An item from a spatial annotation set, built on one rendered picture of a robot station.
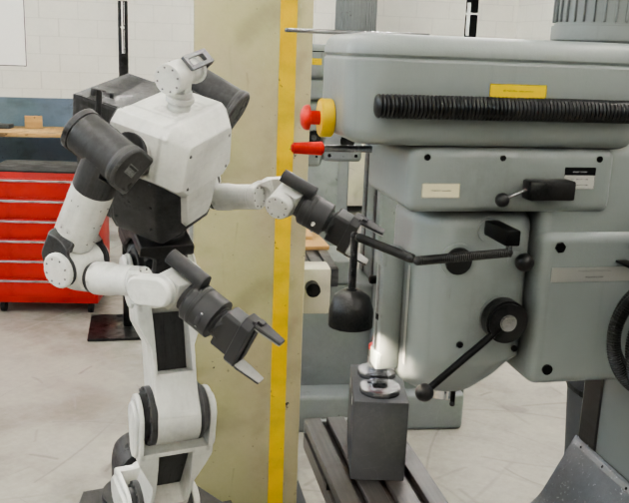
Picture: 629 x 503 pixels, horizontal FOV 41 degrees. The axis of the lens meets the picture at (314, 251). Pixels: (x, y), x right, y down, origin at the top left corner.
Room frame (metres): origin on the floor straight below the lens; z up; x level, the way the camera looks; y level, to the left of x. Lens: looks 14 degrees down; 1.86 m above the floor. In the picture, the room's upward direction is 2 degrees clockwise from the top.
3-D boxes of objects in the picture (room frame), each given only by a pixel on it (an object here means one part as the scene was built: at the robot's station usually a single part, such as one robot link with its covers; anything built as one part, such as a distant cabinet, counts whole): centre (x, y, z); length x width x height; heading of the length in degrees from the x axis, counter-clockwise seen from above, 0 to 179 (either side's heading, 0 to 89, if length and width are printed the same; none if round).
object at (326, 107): (1.32, -0.01, 1.76); 0.06 x 0.02 x 0.06; 12
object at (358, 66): (1.37, -0.25, 1.81); 0.47 x 0.26 x 0.16; 102
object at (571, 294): (1.41, -0.43, 1.47); 0.24 x 0.19 x 0.26; 12
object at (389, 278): (1.35, -0.13, 1.45); 0.04 x 0.04 x 0.21; 12
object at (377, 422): (1.78, -0.16, 1.04); 0.22 x 0.12 x 0.20; 0
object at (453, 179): (1.38, -0.28, 1.68); 0.34 x 0.24 x 0.10; 102
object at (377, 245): (1.20, -0.11, 1.58); 0.17 x 0.01 x 0.01; 29
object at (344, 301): (1.28, -0.06, 1.46); 0.07 x 0.07 x 0.06
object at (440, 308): (1.37, -0.24, 1.47); 0.21 x 0.19 x 0.32; 12
